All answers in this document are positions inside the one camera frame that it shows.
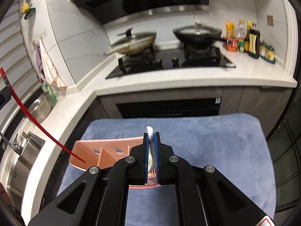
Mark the chrome sink faucet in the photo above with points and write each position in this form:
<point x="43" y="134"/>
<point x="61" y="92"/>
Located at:
<point x="14" y="145"/>

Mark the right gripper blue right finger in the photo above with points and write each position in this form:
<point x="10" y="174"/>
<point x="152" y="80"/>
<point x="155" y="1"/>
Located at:
<point x="157" y="145"/>

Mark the green dish soap bottle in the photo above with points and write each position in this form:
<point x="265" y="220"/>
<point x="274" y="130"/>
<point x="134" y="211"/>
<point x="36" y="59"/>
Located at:
<point x="48" y="90"/>

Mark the green seasoning jar rack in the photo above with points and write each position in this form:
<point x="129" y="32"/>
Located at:
<point x="267" y="52"/>

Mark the white ceramic spoon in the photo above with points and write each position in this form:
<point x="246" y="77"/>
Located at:
<point x="151" y="149"/>

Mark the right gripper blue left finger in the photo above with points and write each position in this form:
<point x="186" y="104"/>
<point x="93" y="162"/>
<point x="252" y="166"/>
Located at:
<point x="145" y="156"/>

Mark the black frying pan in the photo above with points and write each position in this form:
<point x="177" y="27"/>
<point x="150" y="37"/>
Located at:
<point x="200" y="36"/>

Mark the stainless steel mixing bowl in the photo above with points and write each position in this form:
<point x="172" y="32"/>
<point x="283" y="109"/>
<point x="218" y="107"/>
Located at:
<point x="41" y="107"/>

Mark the white hanging dish towel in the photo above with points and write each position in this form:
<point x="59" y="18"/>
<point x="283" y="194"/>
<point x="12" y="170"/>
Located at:
<point x="50" y="73"/>

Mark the bright red chopstick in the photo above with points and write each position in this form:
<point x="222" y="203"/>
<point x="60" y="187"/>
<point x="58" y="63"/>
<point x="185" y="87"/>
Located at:
<point x="32" y="118"/>

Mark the built-in black oven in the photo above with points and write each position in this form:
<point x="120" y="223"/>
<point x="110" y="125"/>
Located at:
<point x="171" y="109"/>

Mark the dark soy sauce bottle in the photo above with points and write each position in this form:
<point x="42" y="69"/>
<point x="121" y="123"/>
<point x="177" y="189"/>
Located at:
<point x="254" y="43"/>

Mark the clear plastic oil bottle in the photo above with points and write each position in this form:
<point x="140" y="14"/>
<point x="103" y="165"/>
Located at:
<point x="240" y="30"/>

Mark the yellow seasoning packet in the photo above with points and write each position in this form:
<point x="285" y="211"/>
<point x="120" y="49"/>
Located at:
<point x="230" y="30"/>

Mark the steel wok with lid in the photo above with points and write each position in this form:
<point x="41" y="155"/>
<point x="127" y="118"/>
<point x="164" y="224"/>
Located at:
<point x="130" y="44"/>

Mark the pink plastic utensil basket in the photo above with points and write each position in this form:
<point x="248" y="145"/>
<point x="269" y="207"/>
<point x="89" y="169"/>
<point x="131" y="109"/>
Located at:
<point x="105" y="153"/>

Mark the purple hanging cloth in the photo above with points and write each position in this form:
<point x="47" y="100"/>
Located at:
<point x="39" y="59"/>

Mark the black gas stove top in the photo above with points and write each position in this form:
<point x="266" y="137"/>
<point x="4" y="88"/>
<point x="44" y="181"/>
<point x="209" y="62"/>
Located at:
<point x="178" y="58"/>

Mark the blue-grey fleece mat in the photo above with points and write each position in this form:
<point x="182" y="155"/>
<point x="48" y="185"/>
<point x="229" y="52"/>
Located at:
<point x="234" y="144"/>

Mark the beige wall outlet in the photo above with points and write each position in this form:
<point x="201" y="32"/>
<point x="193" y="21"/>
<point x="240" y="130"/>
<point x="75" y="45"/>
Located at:
<point x="270" y="20"/>

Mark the stainless steel sink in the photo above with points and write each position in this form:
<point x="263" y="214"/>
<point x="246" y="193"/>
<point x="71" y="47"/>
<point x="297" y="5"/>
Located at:
<point x="31" y="146"/>

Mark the red snack packet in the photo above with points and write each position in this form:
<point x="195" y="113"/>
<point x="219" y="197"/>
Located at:
<point x="232" y="45"/>

